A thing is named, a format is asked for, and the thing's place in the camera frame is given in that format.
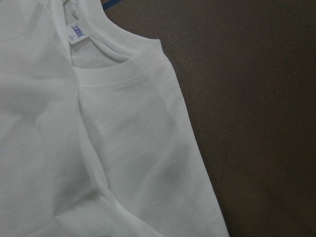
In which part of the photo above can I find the white long-sleeve printed shirt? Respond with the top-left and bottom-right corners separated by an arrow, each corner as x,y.
0,0 -> 229,237

